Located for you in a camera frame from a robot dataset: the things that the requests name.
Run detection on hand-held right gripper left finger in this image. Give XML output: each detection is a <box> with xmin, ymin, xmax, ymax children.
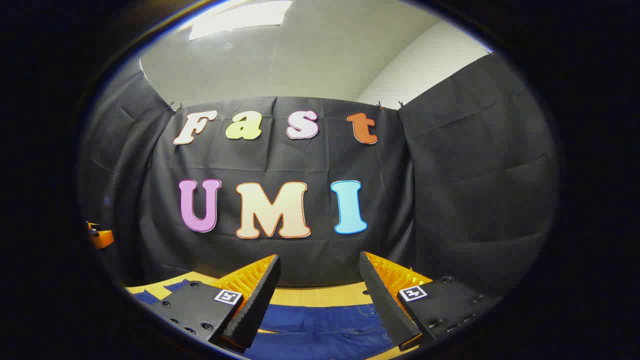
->
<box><xmin>150</xmin><ymin>254</ymin><xmax>282</xmax><ymax>351</ymax></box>

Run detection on black backdrop cloth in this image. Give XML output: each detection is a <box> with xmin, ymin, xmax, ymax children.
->
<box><xmin>77</xmin><ymin>50</ymin><xmax>559</xmax><ymax>303</ymax></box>

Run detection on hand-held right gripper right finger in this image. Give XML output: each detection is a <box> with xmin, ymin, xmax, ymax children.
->
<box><xmin>358</xmin><ymin>251</ymin><xmax>501</xmax><ymax>352</ymax></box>

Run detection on ceiling light panel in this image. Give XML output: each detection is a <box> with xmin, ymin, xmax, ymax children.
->
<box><xmin>189</xmin><ymin>0</ymin><xmax>293</xmax><ymax>42</ymax></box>

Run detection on blue jeans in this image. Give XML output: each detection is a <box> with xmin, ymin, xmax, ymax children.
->
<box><xmin>131</xmin><ymin>279</ymin><xmax>401</xmax><ymax>360</ymax></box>

